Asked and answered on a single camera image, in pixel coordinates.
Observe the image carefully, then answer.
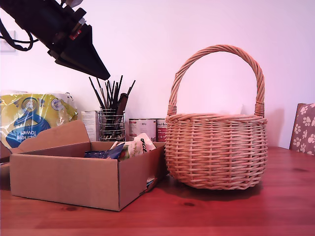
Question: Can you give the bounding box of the white carton box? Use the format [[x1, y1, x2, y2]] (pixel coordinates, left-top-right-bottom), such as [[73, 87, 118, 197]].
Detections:
[[81, 110, 101, 143]]

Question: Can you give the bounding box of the yellow blue kitchen towel pack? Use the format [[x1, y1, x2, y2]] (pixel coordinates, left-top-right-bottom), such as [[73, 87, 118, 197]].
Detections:
[[0, 91, 79, 149]]

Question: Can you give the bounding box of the paw print chair back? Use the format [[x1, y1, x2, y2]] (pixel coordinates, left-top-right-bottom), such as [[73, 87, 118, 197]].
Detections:
[[289, 102, 315, 156]]

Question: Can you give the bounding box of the brown handled tool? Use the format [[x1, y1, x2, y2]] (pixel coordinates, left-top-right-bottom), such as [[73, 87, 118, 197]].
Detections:
[[114, 92, 129, 125]]

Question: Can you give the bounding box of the wire utensil holder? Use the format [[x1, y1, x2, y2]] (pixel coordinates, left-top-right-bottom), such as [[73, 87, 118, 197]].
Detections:
[[99, 108, 126, 143]]

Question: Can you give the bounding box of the woven wicker basket with handle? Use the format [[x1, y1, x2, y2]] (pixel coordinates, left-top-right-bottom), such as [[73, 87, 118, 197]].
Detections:
[[164, 44, 268, 190]]

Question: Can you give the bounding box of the thin black stick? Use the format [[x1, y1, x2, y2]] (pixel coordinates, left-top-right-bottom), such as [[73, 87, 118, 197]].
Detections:
[[96, 78, 109, 109], [89, 76, 106, 110], [126, 79, 136, 97], [115, 75, 124, 106]]

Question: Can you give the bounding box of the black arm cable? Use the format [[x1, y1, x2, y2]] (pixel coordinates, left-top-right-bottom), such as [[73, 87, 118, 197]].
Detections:
[[0, 18, 39, 52]]

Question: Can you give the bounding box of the open brown cardboard box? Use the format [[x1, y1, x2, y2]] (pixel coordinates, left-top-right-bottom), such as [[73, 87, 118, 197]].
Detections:
[[9, 119, 166, 211]]

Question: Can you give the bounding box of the tin can white label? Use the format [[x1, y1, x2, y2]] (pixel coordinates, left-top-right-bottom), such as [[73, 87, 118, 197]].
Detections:
[[128, 118, 158, 143]]

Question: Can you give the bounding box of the white green egg bag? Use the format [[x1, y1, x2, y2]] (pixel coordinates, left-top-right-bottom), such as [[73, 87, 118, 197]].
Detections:
[[117, 132, 157, 162]]

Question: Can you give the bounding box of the white wall light switch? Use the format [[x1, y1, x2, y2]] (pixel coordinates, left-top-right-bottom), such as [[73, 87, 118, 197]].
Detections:
[[0, 30, 17, 53]]

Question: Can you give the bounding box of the dark blue egg bag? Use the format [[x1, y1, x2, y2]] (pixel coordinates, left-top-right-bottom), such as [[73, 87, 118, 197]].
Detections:
[[84, 142, 125, 160]]

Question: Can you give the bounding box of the tin can red label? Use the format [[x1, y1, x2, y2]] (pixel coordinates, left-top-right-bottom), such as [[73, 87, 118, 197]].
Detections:
[[156, 118, 168, 143]]

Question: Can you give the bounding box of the blue white card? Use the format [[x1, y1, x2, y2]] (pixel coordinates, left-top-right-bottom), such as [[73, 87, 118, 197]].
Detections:
[[146, 177, 158, 193]]

